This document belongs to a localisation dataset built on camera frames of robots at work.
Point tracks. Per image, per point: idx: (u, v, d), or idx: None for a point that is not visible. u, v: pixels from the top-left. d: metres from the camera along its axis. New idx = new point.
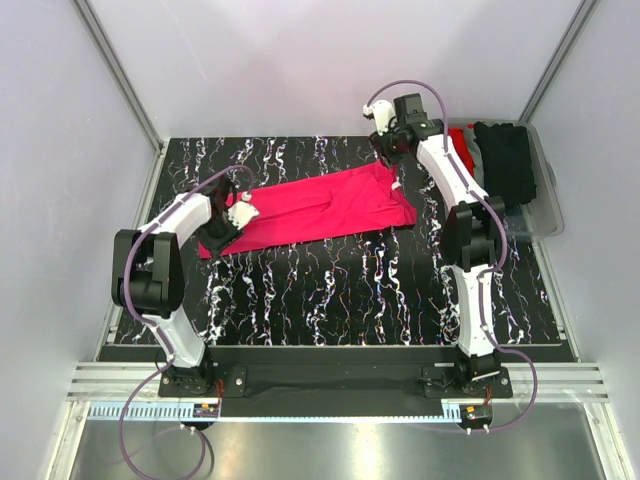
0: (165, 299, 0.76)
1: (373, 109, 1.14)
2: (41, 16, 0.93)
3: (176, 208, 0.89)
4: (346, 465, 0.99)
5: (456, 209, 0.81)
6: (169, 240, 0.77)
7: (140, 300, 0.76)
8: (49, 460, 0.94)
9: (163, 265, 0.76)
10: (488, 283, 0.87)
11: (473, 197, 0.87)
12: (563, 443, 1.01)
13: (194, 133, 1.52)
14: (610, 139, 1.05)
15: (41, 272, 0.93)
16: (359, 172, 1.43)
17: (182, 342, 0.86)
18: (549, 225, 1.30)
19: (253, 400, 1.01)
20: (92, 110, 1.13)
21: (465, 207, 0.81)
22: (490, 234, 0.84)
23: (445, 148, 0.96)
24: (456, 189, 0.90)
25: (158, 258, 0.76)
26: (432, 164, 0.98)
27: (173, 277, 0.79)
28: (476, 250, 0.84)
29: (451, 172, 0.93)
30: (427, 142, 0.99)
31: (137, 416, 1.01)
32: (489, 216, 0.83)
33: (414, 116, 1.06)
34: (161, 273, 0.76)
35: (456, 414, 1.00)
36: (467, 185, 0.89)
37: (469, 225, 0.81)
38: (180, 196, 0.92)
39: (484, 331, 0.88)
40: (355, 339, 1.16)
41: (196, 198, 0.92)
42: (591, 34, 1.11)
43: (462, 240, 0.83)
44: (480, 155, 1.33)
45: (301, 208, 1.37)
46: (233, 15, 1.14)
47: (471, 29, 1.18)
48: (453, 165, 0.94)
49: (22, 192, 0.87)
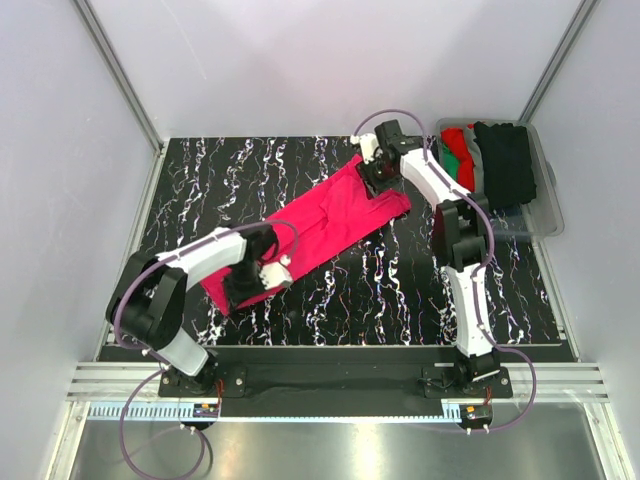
0: (150, 334, 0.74)
1: (360, 140, 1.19)
2: (41, 16, 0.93)
3: (207, 242, 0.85)
4: (346, 465, 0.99)
5: (440, 207, 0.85)
6: (177, 280, 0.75)
7: (129, 324, 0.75)
8: (49, 460, 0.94)
9: (161, 301, 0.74)
10: (482, 282, 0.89)
11: (456, 197, 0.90)
12: (563, 443, 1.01)
13: (194, 133, 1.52)
14: (610, 139, 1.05)
15: (41, 271, 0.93)
16: (342, 176, 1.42)
17: (178, 356, 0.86)
18: (549, 225, 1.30)
19: (253, 401, 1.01)
20: (91, 110, 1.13)
21: (450, 205, 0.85)
22: (479, 231, 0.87)
23: (425, 158, 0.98)
24: (440, 192, 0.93)
25: (160, 293, 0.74)
26: (415, 175, 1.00)
27: (170, 314, 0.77)
28: (467, 250, 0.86)
29: (433, 178, 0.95)
30: (408, 156, 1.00)
31: (136, 416, 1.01)
32: (474, 212, 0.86)
33: (393, 138, 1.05)
34: (156, 308, 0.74)
35: (456, 414, 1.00)
36: (449, 185, 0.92)
37: (455, 222, 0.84)
38: (215, 230, 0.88)
39: (481, 330, 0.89)
40: (355, 339, 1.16)
41: (231, 238, 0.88)
42: (592, 34, 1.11)
43: (453, 239, 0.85)
44: (480, 155, 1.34)
45: (307, 226, 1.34)
46: (233, 15, 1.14)
47: (471, 28, 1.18)
48: (435, 172, 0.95)
49: (22, 191, 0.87)
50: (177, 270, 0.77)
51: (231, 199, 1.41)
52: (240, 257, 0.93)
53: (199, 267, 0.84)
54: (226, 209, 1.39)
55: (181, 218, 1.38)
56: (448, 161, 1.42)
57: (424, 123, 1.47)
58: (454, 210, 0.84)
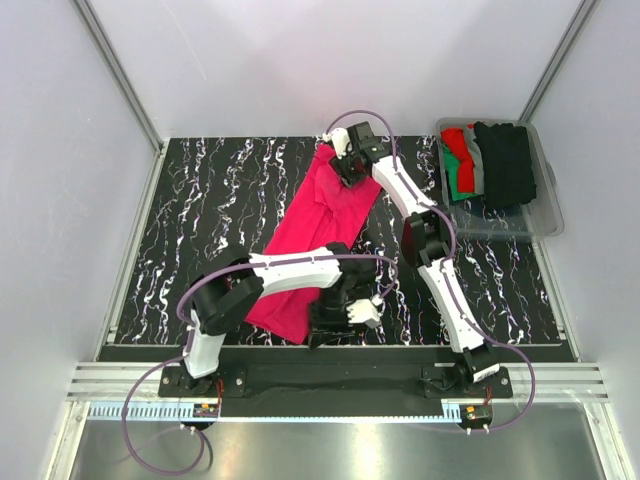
0: (208, 320, 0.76)
1: (332, 137, 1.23)
2: (41, 17, 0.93)
3: (303, 260, 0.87)
4: (346, 465, 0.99)
5: (409, 219, 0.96)
6: (253, 289, 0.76)
7: (199, 301, 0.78)
8: (49, 460, 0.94)
9: (230, 300, 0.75)
10: (451, 272, 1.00)
11: (422, 208, 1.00)
12: (563, 442, 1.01)
13: (194, 133, 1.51)
14: (609, 139, 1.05)
15: (41, 271, 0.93)
16: (317, 167, 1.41)
17: (198, 350, 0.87)
18: (549, 225, 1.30)
19: (253, 401, 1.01)
20: (91, 110, 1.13)
21: (417, 217, 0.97)
22: (442, 236, 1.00)
23: (394, 166, 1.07)
24: (408, 202, 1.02)
25: (234, 292, 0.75)
26: (384, 181, 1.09)
27: (232, 315, 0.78)
28: (432, 252, 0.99)
29: (401, 188, 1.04)
30: (379, 164, 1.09)
31: (137, 416, 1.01)
32: (439, 219, 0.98)
33: (365, 141, 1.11)
34: (223, 302, 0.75)
35: (456, 414, 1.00)
36: (417, 198, 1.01)
37: (422, 232, 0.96)
38: (318, 253, 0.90)
39: (465, 320, 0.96)
40: (355, 339, 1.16)
41: (328, 263, 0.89)
42: (592, 34, 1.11)
43: (419, 244, 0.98)
44: (481, 155, 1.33)
45: (315, 224, 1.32)
46: (233, 15, 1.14)
47: (471, 28, 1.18)
48: (403, 181, 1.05)
49: (22, 190, 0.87)
50: (256, 281, 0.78)
51: (231, 199, 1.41)
52: (330, 282, 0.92)
53: (284, 281, 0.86)
54: (226, 209, 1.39)
55: (181, 217, 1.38)
56: (449, 161, 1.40)
57: (424, 123, 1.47)
58: (421, 221, 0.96)
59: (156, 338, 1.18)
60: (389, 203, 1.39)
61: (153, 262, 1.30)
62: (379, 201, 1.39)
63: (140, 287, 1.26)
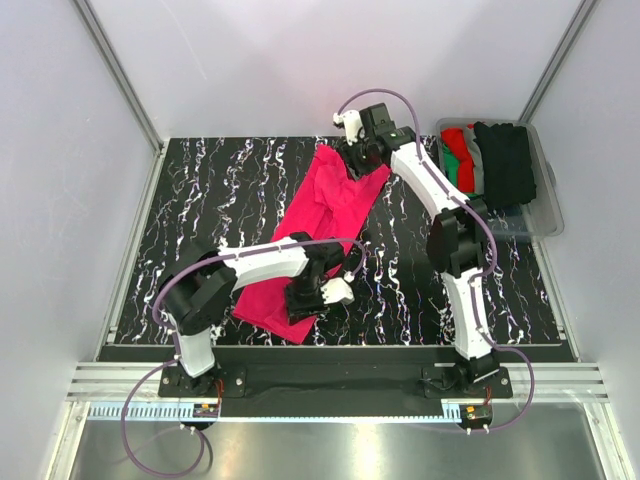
0: (184, 319, 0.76)
1: (343, 119, 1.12)
2: (41, 16, 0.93)
3: (270, 250, 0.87)
4: (346, 465, 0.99)
5: (440, 218, 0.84)
6: (226, 280, 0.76)
7: (171, 302, 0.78)
8: (49, 459, 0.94)
9: (204, 294, 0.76)
10: (479, 286, 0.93)
11: (453, 204, 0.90)
12: (563, 442, 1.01)
13: (194, 133, 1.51)
14: (609, 139, 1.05)
15: (41, 271, 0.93)
16: (317, 167, 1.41)
17: (189, 350, 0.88)
18: (549, 225, 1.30)
19: (253, 401, 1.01)
20: (91, 110, 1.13)
21: (449, 216, 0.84)
22: (476, 237, 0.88)
23: (419, 156, 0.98)
24: (437, 196, 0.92)
25: (205, 287, 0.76)
26: (407, 173, 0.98)
27: (208, 310, 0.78)
28: (462, 255, 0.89)
29: (427, 180, 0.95)
30: (400, 152, 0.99)
31: (137, 416, 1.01)
32: (472, 219, 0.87)
33: (381, 126, 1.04)
34: (198, 299, 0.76)
35: (456, 414, 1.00)
36: (448, 192, 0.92)
37: (455, 233, 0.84)
38: (283, 241, 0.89)
39: (480, 333, 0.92)
40: (355, 339, 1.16)
41: (295, 251, 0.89)
42: (592, 34, 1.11)
43: (450, 248, 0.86)
44: (480, 155, 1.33)
45: (316, 223, 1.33)
46: (233, 15, 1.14)
47: (471, 28, 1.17)
48: (429, 171, 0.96)
49: (23, 190, 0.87)
50: (231, 272, 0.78)
51: (231, 199, 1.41)
52: (297, 271, 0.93)
53: (255, 271, 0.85)
54: (226, 209, 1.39)
55: (181, 217, 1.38)
56: (449, 161, 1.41)
57: (424, 123, 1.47)
58: (453, 220, 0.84)
59: (156, 338, 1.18)
60: (389, 203, 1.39)
61: (153, 262, 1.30)
62: (379, 202, 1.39)
63: (140, 287, 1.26)
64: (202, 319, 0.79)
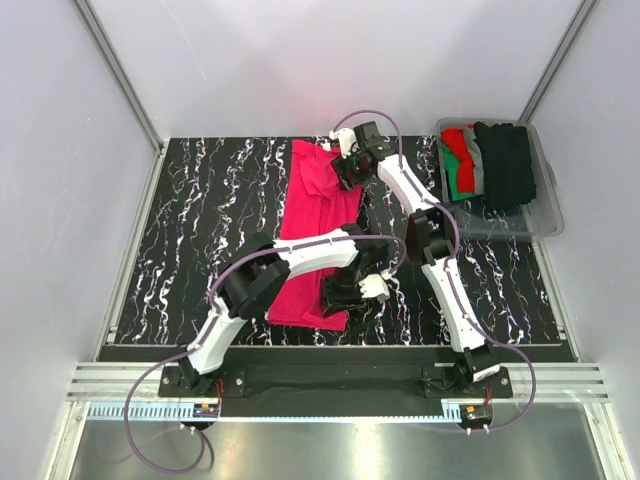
0: (242, 305, 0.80)
1: (338, 136, 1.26)
2: (41, 17, 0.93)
3: (321, 242, 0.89)
4: (347, 465, 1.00)
5: (413, 215, 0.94)
6: (281, 273, 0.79)
7: (230, 287, 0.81)
8: (49, 460, 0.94)
9: (262, 283, 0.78)
10: (455, 272, 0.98)
11: (427, 205, 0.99)
12: (563, 443, 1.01)
13: (194, 133, 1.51)
14: (610, 139, 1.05)
15: (41, 272, 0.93)
16: (299, 161, 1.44)
17: (217, 343, 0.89)
18: (549, 225, 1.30)
19: (253, 401, 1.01)
20: (91, 110, 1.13)
21: (421, 213, 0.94)
22: (446, 235, 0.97)
23: (400, 165, 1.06)
24: (412, 199, 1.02)
25: (261, 277, 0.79)
26: (390, 180, 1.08)
27: (263, 298, 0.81)
28: (434, 249, 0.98)
29: (407, 185, 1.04)
30: (384, 163, 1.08)
31: (138, 416, 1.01)
32: (443, 218, 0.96)
33: (372, 141, 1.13)
34: (255, 288, 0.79)
35: (456, 414, 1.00)
36: (421, 195, 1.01)
37: (425, 229, 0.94)
38: (334, 234, 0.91)
39: (468, 320, 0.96)
40: (355, 339, 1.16)
41: (346, 243, 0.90)
42: (592, 34, 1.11)
43: (423, 242, 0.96)
44: (480, 155, 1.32)
45: (317, 213, 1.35)
46: (233, 15, 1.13)
47: (471, 28, 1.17)
48: (409, 179, 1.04)
49: (22, 191, 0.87)
50: (285, 265, 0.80)
51: (231, 199, 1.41)
52: (348, 262, 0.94)
53: (308, 262, 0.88)
54: (225, 209, 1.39)
55: (181, 217, 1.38)
56: (449, 161, 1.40)
57: (424, 123, 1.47)
58: (424, 217, 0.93)
59: (156, 338, 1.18)
60: (389, 203, 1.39)
61: (153, 262, 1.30)
62: (379, 201, 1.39)
63: (140, 287, 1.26)
64: (257, 306, 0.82)
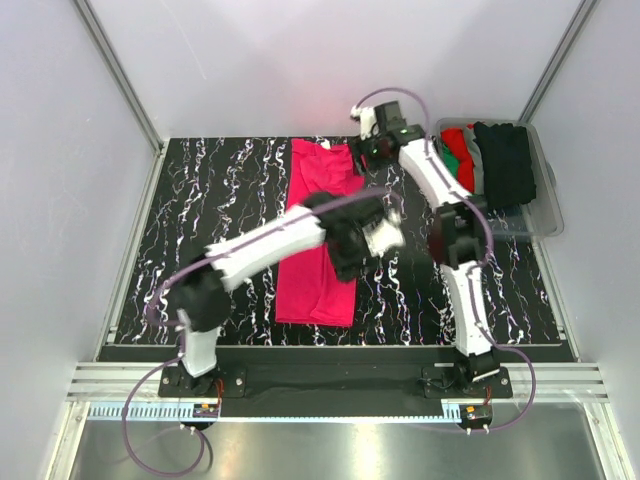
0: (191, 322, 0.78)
1: (361, 113, 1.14)
2: (41, 16, 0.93)
3: (271, 235, 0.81)
4: (346, 465, 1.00)
5: (439, 211, 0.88)
6: (210, 287, 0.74)
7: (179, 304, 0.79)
8: (49, 459, 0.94)
9: (197, 301, 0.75)
10: (477, 280, 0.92)
11: (455, 198, 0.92)
12: (563, 442, 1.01)
13: (194, 133, 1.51)
14: (610, 138, 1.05)
15: (41, 271, 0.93)
16: (299, 161, 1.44)
17: (196, 351, 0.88)
18: (549, 225, 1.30)
19: (253, 401, 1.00)
20: (91, 110, 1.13)
21: (448, 208, 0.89)
22: (475, 232, 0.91)
23: (426, 152, 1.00)
24: (440, 191, 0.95)
25: (196, 295, 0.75)
26: (414, 168, 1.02)
27: (212, 307, 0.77)
28: (463, 249, 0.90)
29: (434, 175, 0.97)
30: (409, 148, 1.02)
31: (137, 416, 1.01)
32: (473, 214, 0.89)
33: (394, 123, 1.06)
34: (194, 305, 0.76)
35: (456, 414, 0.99)
36: (450, 187, 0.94)
37: (453, 224, 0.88)
38: (286, 218, 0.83)
39: (479, 328, 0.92)
40: (355, 339, 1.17)
41: (302, 226, 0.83)
42: (592, 34, 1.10)
43: (449, 239, 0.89)
44: (480, 155, 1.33)
45: None
46: (233, 15, 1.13)
47: (471, 28, 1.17)
48: (436, 170, 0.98)
49: (22, 191, 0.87)
50: (221, 274, 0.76)
51: (231, 199, 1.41)
52: (317, 238, 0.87)
53: (260, 260, 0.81)
54: (225, 209, 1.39)
55: (181, 217, 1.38)
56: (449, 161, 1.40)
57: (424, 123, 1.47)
58: (452, 211, 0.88)
59: (156, 338, 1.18)
60: (389, 203, 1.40)
61: (153, 262, 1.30)
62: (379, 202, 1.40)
63: (140, 287, 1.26)
64: (208, 317, 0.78)
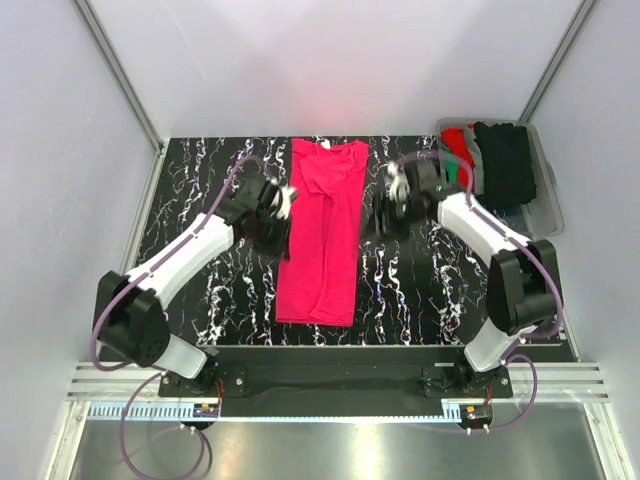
0: (136, 354, 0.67)
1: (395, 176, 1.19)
2: (41, 16, 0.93)
3: (185, 244, 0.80)
4: (346, 465, 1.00)
5: (498, 259, 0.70)
6: (149, 305, 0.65)
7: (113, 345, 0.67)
8: (49, 459, 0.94)
9: (138, 328, 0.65)
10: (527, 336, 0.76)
11: (512, 246, 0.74)
12: (563, 443, 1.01)
13: (194, 133, 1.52)
14: (610, 138, 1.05)
15: (41, 271, 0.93)
16: (299, 160, 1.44)
17: (175, 364, 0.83)
18: (549, 225, 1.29)
19: (253, 401, 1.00)
20: (91, 110, 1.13)
21: (507, 255, 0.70)
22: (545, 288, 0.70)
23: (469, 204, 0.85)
24: (493, 239, 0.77)
25: (134, 321, 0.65)
26: (459, 225, 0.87)
27: (154, 329, 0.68)
28: (536, 309, 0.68)
29: (482, 226, 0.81)
30: (447, 203, 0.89)
31: (137, 416, 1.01)
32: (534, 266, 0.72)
33: (426, 181, 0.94)
34: (135, 333, 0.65)
35: (456, 414, 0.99)
36: (504, 233, 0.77)
37: (518, 274, 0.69)
38: (193, 227, 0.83)
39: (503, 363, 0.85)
40: (355, 339, 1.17)
41: (213, 229, 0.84)
42: (592, 34, 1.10)
43: (515, 297, 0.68)
44: (480, 155, 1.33)
45: (318, 212, 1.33)
46: (233, 15, 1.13)
47: (471, 28, 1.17)
48: (484, 219, 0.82)
49: (23, 191, 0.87)
50: (152, 294, 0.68)
51: None
52: (229, 239, 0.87)
53: (182, 272, 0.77)
54: None
55: (181, 217, 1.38)
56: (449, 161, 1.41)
57: (424, 123, 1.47)
58: (512, 259, 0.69)
59: None
60: None
61: None
62: None
63: None
64: (151, 344, 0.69)
